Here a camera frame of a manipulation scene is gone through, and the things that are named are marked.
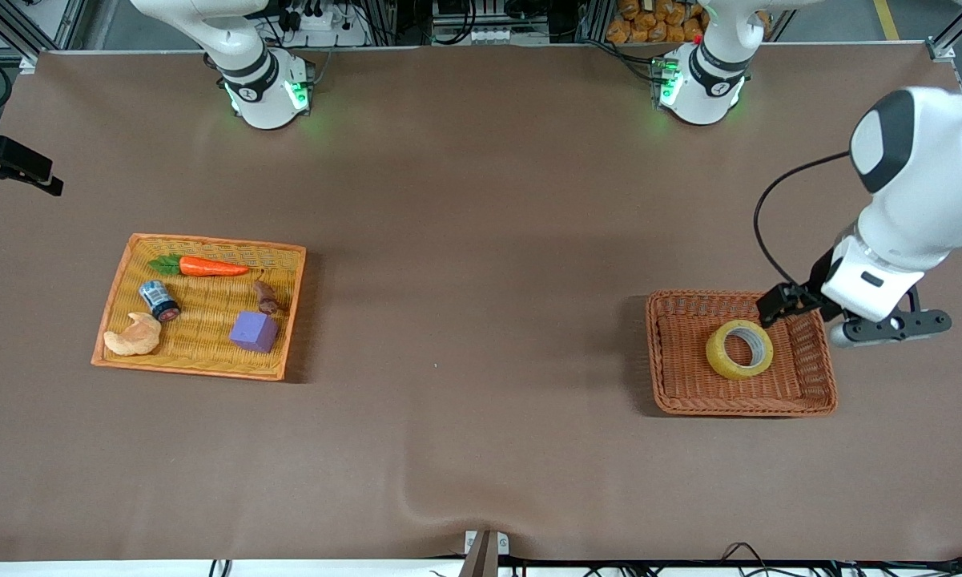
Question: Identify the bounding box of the brown wicker basket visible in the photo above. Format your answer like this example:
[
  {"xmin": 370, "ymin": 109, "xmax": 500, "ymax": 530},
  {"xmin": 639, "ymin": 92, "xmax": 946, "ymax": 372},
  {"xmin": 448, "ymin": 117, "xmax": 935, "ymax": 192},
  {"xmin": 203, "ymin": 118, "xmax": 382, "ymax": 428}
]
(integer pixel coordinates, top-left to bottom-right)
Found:
[{"xmin": 646, "ymin": 289, "xmax": 839, "ymax": 418}]

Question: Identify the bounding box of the white power strip with plugs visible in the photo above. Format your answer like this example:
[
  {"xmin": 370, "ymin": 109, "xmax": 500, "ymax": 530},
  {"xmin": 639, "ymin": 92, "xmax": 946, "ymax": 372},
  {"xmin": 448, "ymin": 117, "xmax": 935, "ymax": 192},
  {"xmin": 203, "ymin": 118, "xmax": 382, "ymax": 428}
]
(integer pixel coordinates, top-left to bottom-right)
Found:
[{"xmin": 276, "ymin": 0, "xmax": 369, "ymax": 47}]

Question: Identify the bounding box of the aluminium frame post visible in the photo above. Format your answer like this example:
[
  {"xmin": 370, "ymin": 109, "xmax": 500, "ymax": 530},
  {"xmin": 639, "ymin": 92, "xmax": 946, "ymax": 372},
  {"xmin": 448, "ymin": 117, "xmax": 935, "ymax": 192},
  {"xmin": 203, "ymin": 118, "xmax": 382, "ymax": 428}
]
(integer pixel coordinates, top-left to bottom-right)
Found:
[
  {"xmin": 0, "ymin": 0, "xmax": 89, "ymax": 73},
  {"xmin": 928, "ymin": 0, "xmax": 962, "ymax": 63}
]

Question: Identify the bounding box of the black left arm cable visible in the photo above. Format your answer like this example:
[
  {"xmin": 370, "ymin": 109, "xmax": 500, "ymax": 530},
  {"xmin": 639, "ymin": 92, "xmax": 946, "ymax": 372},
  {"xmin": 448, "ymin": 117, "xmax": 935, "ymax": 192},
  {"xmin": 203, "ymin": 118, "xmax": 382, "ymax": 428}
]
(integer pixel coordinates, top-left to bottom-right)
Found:
[{"xmin": 754, "ymin": 151, "xmax": 851, "ymax": 291}]

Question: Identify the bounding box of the orange toy carrot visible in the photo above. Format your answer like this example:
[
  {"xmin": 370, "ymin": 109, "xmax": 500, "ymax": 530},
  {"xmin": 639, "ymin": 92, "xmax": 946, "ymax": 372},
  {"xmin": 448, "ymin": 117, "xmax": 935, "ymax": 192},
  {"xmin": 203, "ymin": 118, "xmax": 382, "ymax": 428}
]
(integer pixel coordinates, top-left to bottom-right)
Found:
[{"xmin": 147, "ymin": 253, "xmax": 251, "ymax": 278}]

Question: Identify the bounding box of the grey table edge bracket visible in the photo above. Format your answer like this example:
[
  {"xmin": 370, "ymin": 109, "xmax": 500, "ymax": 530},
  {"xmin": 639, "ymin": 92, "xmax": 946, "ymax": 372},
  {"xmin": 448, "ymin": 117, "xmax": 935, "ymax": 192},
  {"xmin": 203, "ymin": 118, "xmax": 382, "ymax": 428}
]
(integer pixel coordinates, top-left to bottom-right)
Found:
[{"xmin": 464, "ymin": 529, "xmax": 510, "ymax": 577}]

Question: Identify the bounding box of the bin of orange toy breads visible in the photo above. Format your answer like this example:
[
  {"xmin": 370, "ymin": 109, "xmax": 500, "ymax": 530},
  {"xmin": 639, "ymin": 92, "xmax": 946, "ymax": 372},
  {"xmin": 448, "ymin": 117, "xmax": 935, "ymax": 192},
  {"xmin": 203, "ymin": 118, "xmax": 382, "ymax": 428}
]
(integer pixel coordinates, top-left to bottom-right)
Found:
[{"xmin": 606, "ymin": 0, "xmax": 710, "ymax": 45}]

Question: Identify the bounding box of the black electronics box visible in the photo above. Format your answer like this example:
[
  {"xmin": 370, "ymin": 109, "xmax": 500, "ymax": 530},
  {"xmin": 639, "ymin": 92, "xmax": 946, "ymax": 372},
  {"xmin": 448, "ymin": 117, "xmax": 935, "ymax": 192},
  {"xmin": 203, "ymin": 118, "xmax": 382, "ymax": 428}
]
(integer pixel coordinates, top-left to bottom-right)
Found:
[{"xmin": 433, "ymin": 0, "xmax": 549, "ymax": 29}]

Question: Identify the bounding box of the long white power strip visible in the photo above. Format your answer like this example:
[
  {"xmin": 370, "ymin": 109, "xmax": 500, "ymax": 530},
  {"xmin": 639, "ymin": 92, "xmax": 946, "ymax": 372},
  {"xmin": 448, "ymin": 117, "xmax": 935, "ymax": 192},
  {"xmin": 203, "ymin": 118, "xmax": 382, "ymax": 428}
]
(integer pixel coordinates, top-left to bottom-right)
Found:
[{"xmin": 469, "ymin": 28, "xmax": 547, "ymax": 45}]

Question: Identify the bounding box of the yellow wicker basket orange rim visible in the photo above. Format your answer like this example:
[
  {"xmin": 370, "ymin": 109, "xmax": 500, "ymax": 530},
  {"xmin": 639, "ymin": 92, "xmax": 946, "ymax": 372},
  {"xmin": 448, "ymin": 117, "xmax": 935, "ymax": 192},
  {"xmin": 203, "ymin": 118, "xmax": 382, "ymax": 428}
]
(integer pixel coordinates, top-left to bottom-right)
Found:
[{"xmin": 91, "ymin": 233, "xmax": 307, "ymax": 381}]

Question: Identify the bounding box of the toy croissant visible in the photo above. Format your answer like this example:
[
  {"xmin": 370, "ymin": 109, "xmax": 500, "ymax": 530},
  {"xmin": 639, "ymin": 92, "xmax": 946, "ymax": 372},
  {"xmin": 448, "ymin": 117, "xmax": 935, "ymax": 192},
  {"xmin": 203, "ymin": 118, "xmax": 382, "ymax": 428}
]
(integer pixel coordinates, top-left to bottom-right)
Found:
[{"xmin": 103, "ymin": 312, "xmax": 162, "ymax": 357}]

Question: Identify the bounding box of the small jar with black lid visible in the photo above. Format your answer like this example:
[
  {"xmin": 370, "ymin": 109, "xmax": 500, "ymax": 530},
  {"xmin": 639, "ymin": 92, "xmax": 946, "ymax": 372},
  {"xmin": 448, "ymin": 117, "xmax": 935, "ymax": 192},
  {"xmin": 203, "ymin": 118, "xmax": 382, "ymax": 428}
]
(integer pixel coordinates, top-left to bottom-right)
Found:
[{"xmin": 139, "ymin": 280, "xmax": 182, "ymax": 323}]

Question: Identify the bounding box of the yellow tape roll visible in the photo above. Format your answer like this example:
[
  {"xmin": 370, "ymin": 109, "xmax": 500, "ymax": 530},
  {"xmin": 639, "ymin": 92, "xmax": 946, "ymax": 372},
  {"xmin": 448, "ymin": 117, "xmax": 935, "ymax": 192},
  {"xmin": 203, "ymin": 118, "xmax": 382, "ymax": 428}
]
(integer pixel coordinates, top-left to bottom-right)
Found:
[{"xmin": 705, "ymin": 319, "xmax": 775, "ymax": 381}]

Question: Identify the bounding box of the purple foam cube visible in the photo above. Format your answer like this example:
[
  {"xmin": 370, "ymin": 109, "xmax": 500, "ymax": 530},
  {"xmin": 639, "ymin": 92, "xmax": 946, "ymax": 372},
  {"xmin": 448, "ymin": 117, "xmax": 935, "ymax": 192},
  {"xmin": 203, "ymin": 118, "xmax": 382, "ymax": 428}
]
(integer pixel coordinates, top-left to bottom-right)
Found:
[{"xmin": 229, "ymin": 310, "xmax": 280, "ymax": 354}]

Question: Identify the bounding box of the small brown figurine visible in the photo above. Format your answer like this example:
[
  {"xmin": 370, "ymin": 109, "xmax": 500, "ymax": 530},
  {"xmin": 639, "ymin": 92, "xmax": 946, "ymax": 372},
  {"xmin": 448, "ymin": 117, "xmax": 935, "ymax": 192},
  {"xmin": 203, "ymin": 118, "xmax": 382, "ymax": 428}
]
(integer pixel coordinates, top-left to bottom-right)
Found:
[{"xmin": 252, "ymin": 272, "xmax": 283, "ymax": 315}]

